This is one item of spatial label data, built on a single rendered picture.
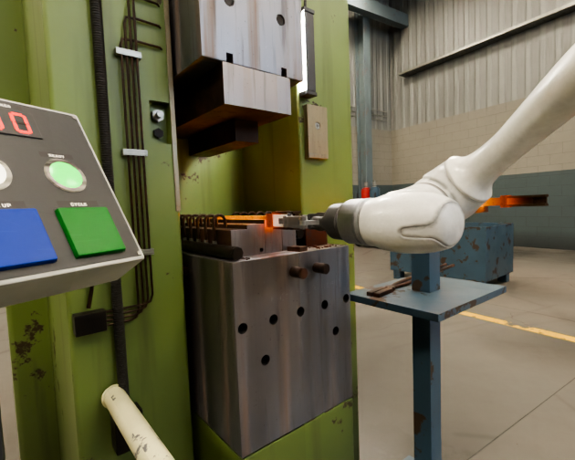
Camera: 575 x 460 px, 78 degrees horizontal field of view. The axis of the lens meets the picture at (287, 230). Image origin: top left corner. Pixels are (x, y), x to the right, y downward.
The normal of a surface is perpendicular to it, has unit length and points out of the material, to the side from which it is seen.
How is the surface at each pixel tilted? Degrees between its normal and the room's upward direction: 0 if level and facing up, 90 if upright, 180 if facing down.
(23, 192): 60
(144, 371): 90
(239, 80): 90
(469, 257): 90
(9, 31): 90
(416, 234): 105
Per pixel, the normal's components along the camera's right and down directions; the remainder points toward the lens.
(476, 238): -0.77, 0.07
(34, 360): 0.63, 0.03
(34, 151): 0.76, -0.50
